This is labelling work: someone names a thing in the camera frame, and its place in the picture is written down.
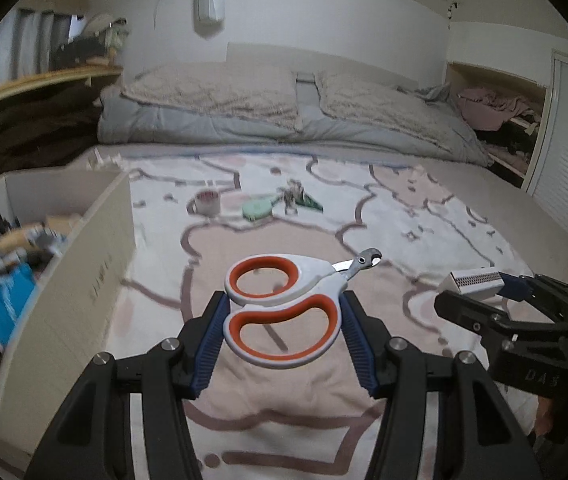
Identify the metal clip with green piece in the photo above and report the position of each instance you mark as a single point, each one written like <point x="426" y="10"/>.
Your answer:
<point x="289" y="196"/>

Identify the pink clothes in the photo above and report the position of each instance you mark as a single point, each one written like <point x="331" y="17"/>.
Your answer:
<point x="484" y="107"/>

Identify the printed blanket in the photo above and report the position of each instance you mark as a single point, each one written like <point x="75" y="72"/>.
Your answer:
<point x="274" y="240"/>

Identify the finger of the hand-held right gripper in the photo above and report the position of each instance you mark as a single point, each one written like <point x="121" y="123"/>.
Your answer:
<point x="516" y="287"/>
<point x="469" y="312"/>

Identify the wooden pieces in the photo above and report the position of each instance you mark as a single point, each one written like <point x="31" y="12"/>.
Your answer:
<point x="101" y="61"/>

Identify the beige bed mattress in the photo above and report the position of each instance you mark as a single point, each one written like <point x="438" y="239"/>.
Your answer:
<point x="509" y="200"/>

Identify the person's right hand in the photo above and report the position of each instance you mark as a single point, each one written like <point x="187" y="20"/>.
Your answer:
<point x="546" y="415"/>

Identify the grey duvet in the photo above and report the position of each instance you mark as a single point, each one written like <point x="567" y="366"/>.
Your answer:
<point x="204" y="127"/>

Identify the dark clothes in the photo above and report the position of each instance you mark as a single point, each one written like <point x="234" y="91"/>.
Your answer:
<point x="506" y="142"/>

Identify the beige cap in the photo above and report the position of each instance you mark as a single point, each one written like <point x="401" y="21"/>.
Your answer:
<point x="101" y="22"/>

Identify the beige quilted pillow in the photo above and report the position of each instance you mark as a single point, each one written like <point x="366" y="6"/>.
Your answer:
<point x="374" y="102"/>
<point x="209" y="90"/>

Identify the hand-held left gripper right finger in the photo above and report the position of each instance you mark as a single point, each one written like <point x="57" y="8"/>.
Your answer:
<point x="359" y="345"/>

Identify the green plastic clip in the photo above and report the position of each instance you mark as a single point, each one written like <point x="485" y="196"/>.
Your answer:
<point x="313" y="203"/>

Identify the mint green tape measure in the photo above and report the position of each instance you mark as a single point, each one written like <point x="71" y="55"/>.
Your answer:
<point x="256" y="208"/>

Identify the white cardboard box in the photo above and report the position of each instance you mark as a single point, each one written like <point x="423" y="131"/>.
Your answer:
<point x="79" y="270"/>

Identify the orange and white scissors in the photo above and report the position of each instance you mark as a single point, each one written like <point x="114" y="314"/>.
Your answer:
<point x="314" y="272"/>

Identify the grey curtain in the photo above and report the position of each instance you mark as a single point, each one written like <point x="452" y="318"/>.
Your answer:
<point x="14" y="45"/>

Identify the green knitted item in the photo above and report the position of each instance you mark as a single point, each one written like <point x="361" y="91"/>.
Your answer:
<point x="116" y="40"/>

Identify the wooden alcove shelf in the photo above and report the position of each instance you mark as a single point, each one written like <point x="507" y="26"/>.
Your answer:
<point x="539" y="125"/>

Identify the black bag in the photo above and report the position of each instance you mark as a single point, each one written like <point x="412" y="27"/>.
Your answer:
<point x="81" y="50"/>

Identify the small tape roll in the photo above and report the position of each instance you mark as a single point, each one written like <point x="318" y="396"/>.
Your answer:
<point x="207" y="205"/>

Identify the brown folded blanket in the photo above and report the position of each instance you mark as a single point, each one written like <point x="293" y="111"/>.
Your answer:
<point x="29" y="130"/>

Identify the white ribbed comb block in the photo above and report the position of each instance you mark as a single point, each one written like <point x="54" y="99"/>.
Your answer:
<point x="474" y="281"/>

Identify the white paper strips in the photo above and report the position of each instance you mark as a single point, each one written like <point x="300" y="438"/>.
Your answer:
<point x="105" y="158"/>

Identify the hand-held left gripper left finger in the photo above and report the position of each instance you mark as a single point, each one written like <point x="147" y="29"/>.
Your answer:
<point x="211" y="345"/>

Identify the blue packet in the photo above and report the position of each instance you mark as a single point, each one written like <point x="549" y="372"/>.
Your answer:
<point x="11" y="295"/>

